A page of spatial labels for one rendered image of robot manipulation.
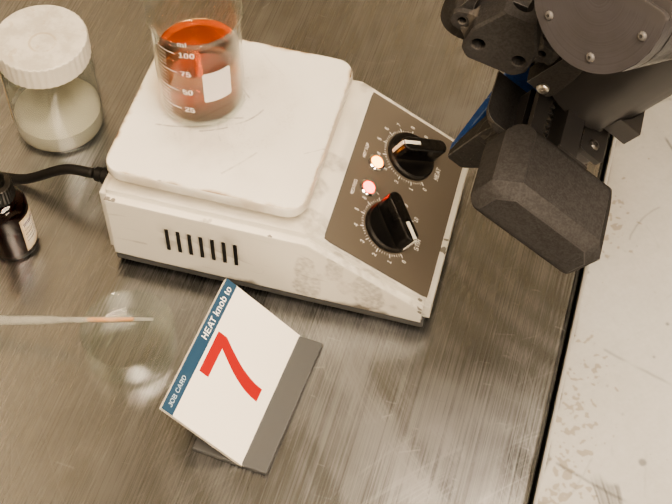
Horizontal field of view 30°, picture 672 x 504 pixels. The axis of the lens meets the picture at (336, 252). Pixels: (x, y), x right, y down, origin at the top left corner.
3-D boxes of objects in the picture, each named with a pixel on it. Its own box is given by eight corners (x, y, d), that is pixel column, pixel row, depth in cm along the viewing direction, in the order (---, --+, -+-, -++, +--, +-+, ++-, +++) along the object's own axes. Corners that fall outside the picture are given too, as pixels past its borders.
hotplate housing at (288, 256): (469, 172, 82) (482, 89, 76) (425, 336, 75) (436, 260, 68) (149, 104, 85) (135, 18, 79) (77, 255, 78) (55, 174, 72)
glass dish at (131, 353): (197, 336, 75) (194, 316, 73) (139, 404, 72) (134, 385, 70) (124, 293, 76) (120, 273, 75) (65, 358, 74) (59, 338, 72)
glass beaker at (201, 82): (267, 93, 75) (262, -9, 68) (214, 151, 72) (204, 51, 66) (186, 53, 77) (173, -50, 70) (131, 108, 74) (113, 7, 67)
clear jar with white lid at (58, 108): (119, 100, 86) (103, 14, 79) (84, 165, 82) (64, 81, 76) (39, 80, 87) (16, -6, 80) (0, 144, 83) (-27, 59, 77)
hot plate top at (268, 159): (356, 71, 77) (357, 61, 76) (303, 223, 70) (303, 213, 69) (170, 33, 78) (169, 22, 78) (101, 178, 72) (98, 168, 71)
